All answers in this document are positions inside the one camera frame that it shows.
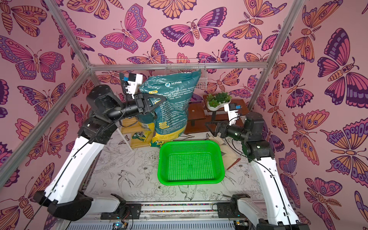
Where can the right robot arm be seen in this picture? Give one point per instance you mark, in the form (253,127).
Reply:
(279,213)

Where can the aluminium frame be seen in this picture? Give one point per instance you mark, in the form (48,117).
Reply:
(48,60)

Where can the green plastic basket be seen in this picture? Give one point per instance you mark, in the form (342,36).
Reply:
(190,163)

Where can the brown wooden plant stand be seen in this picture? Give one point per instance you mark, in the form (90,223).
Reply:
(198,116)

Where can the succulent in white pot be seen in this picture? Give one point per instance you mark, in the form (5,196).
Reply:
(216,102)

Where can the green fertilizer bag plant picture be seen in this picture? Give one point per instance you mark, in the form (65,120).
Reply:
(171,121)

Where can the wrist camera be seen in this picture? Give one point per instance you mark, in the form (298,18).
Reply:
(232,110)
(130,84)

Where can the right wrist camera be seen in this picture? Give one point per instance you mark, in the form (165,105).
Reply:
(232,110)

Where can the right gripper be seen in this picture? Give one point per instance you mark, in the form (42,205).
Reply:
(220,130)

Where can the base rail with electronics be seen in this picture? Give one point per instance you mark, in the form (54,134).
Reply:
(194,215)

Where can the white wood shelf rack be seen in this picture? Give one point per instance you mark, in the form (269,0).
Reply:
(130,126)

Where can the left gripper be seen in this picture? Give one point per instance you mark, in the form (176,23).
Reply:
(142,105)

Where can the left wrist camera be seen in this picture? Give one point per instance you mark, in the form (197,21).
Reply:
(130,84)

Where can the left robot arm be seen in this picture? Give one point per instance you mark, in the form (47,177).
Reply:
(62,197)

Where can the white wire basket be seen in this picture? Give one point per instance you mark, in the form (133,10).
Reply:
(183,64)

